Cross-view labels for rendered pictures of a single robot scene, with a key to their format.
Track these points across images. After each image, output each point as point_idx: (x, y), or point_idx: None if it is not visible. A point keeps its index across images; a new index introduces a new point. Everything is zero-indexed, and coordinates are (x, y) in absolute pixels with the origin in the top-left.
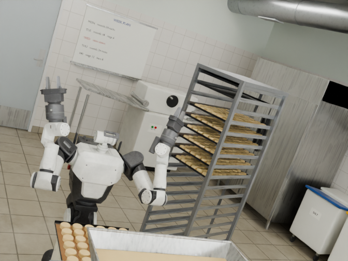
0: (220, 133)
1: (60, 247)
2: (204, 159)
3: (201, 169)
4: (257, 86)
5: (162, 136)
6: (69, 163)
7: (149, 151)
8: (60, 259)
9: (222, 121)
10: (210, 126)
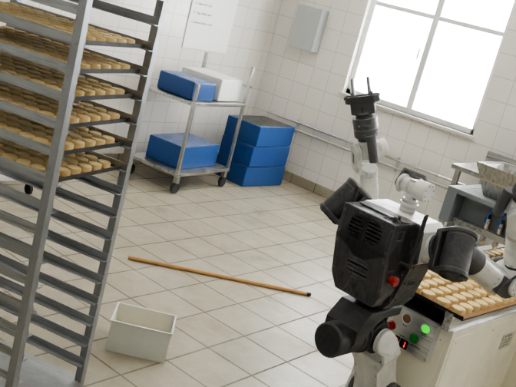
0: (147, 74)
1: (488, 311)
2: (104, 139)
3: (84, 161)
4: None
5: (378, 130)
6: None
7: (378, 160)
8: (474, 327)
9: (148, 50)
10: (120, 70)
